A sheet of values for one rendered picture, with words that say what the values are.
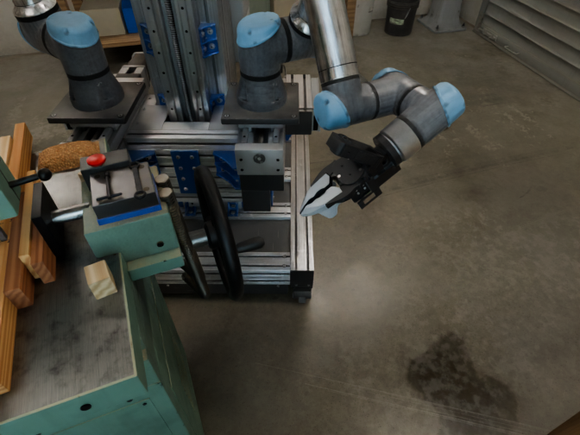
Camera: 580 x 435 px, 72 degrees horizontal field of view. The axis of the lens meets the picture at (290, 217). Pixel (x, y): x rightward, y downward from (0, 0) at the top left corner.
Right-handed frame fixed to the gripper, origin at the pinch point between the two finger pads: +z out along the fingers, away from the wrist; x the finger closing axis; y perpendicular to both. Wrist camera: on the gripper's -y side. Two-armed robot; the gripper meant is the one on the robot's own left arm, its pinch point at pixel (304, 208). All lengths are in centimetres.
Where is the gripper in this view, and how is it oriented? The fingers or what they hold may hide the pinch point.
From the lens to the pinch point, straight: 77.0
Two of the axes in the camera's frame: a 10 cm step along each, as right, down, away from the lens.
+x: -4.2, -6.2, 6.6
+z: -7.7, 6.3, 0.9
